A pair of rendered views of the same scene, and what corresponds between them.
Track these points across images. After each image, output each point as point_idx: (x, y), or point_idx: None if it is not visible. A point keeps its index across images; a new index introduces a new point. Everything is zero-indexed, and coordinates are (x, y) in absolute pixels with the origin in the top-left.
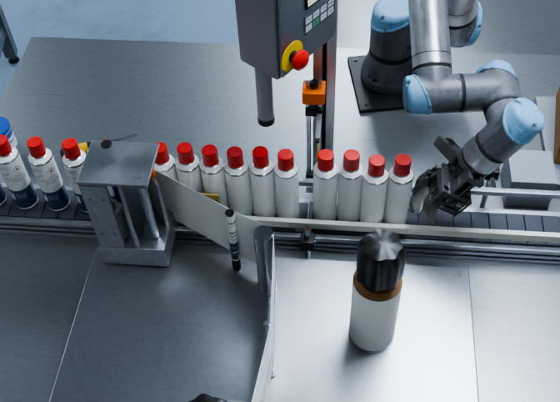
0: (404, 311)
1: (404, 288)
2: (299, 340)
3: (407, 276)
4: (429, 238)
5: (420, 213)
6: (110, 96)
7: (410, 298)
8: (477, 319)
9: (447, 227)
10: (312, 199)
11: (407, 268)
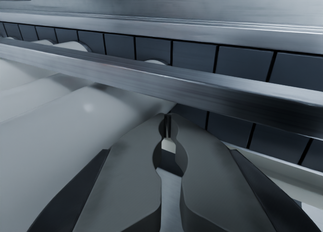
0: (169, 228)
1: (170, 205)
2: None
3: (176, 193)
4: (229, 143)
5: (221, 66)
6: None
7: (177, 220)
8: None
9: (271, 180)
10: (31, 16)
11: (176, 182)
